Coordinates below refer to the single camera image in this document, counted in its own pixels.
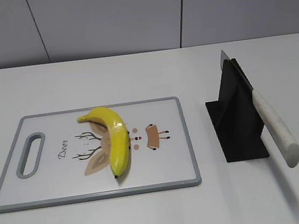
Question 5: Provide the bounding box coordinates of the black knife stand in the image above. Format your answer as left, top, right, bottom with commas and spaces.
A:
205, 59, 269, 162

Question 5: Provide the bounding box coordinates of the yellow plastic banana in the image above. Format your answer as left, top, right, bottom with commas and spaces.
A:
76, 107, 131, 178

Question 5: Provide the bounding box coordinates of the white grey-rimmed cutting board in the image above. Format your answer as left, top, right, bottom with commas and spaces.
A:
0, 97, 201, 213

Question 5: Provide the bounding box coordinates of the steel cleaver white handle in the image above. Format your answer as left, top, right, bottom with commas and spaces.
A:
220, 50, 299, 168

